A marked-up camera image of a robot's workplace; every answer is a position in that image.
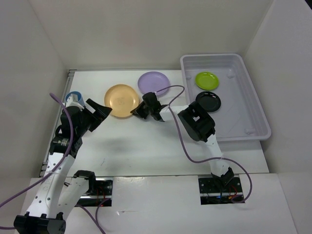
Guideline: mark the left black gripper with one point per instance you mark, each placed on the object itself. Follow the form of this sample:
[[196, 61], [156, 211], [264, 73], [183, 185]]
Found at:
[[101, 111]]

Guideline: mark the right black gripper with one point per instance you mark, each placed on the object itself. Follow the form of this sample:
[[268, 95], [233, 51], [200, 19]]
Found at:
[[138, 110]]

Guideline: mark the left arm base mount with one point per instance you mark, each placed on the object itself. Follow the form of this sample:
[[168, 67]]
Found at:
[[99, 192]]

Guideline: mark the green plate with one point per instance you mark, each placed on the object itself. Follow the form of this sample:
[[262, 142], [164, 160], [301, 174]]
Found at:
[[207, 81]]

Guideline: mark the blue cup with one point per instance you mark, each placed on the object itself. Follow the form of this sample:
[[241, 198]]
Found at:
[[75, 96]]

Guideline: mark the purple plate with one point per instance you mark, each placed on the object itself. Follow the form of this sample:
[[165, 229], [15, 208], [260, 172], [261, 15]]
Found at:
[[153, 81]]

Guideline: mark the black plate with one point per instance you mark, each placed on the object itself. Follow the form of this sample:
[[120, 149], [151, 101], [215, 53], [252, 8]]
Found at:
[[209, 101]]

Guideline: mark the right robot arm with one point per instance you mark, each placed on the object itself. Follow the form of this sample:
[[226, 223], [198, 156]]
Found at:
[[198, 124]]

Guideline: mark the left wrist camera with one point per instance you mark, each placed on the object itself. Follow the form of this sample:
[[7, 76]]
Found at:
[[72, 103]]

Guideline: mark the clear plastic bin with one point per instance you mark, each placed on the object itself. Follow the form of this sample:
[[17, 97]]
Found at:
[[240, 116]]

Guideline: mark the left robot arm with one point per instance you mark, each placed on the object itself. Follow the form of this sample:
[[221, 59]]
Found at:
[[52, 204]]

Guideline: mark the orange plate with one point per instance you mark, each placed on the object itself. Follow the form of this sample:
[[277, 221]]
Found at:
[[122, 99]]

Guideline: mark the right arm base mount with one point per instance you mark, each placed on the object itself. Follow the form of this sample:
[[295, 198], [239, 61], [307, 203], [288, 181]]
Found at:
[[210, 194]]

